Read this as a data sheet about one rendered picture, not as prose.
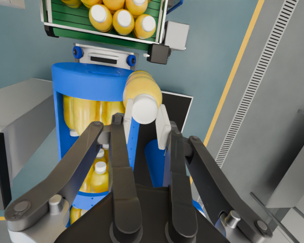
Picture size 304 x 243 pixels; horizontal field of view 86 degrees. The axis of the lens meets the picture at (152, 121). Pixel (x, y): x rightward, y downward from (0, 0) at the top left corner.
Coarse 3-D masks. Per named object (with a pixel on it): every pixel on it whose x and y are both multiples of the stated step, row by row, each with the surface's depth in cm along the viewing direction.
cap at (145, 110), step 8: (144, 96) 23; (136, 104) 22; (144, 104) 23; (152, 104) 23; (136, 112) 23; (144, 112) 23; (152, 112) 23; (136, 120) 23; (144, 120) 23; (152, 120) 24
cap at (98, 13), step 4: (92, 8) 45; (96, 8) 45; (100, 8) 45; (92, 12) 45; (96, 12) 45; (100, 12) 45; (104, 12) 45; (92, 16) 45; (96, 16) 46; (100, 16) 46; (104, 16) 46; (96, 20) 46; (100, 20) 46
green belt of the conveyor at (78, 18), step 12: (60, 0) 59; (156, 0) 64; (60, 12) 60; (72, 12) 61; (84, 12) 61; (144, 12) 65; (156, 12) 66; (60, 24) 61; (72, 24) 62; (84, 24) 63; (156, 24) 68; (60, 36) 64; (72, 36) 64; (84, 36) 65; (96, 36) 65; (132, 36) 68; (132, 48) 71; (144, 48) 71
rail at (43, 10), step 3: (39, 0) 52; (42, 0) 52; (42, 3) 52; (42, 6) 52; (45, 6) 54; (42, 9) 53; (45, 9) 55; (42, 12) 53; (45, 12) 55; (42, 15) 53; (45, 15) 55; (42, 18) 54; (45, 18) 55; (42, 21) 54; (45, 21) 55
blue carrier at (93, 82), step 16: (64, 64) 49; (80, 64) 55; (96, 64) 63; (64, 80) 41; (80, 80) 40; (96, 80) 40; (112, 80) 42; (80, 96) 42; (96, 96) 42; (112, 96) 43; (64, 128) 61; (64, 144) 63; (128, 144) 54; (80, 192) 56; (80, 208) 57
